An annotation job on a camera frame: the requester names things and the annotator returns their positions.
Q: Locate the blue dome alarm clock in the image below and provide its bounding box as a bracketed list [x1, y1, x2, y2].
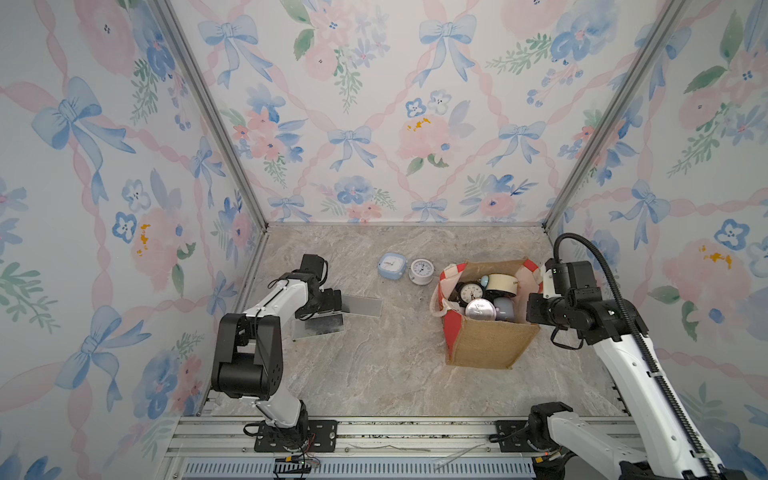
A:
[493, 297, 516, 322]

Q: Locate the pink round alarm clock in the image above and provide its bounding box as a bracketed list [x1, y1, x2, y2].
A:
[464, 298, 497, 321]

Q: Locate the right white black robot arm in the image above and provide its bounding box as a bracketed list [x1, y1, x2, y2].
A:
[527, 259, 746, 479]

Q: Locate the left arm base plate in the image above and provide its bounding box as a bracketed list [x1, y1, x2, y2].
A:
[243, 420, 339, 454]

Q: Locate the white round alarm clock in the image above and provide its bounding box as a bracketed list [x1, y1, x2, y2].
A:
[408, 258, 435, 286]

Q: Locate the aluminium front rail frame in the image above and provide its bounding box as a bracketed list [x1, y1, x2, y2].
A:
[157, 413, 676, 480]

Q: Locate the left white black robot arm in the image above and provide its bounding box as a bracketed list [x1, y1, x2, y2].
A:
[210, 254, 342, 429]

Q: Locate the grey panel clock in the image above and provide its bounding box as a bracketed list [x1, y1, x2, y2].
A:
[293, 313, 345, 341]

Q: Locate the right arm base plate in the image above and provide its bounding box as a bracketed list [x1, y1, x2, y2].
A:
[488, 420, 571, 457]

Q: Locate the grey mirror clock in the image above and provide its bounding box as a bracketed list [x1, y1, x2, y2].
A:
[341, 294, 382, 317]

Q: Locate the blue twin-bell clock beige base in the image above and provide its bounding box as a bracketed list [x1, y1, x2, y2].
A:
[480, 273, 519, 299]

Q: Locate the black corrugated cable conduit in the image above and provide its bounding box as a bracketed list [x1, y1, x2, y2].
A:
[553, 232, 730, 480]

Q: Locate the black twin-bell alarm clock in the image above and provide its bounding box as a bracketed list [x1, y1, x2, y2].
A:
[456, 282, 485, 306]

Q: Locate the blue square alarm clock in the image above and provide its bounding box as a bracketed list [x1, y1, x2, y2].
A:
[377, 252, 408, 280]

